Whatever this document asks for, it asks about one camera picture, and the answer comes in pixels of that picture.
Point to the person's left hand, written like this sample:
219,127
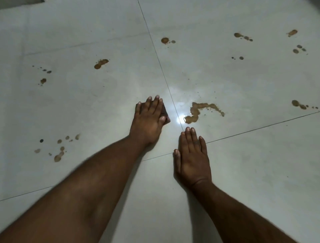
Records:
147,122

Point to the person's right hand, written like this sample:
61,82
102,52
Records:
193,162

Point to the dark brown scrubbing sponge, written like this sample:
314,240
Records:
166,115

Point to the person's right forearm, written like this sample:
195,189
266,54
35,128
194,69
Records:
237,220

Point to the person's left forearm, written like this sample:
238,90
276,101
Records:
75,200

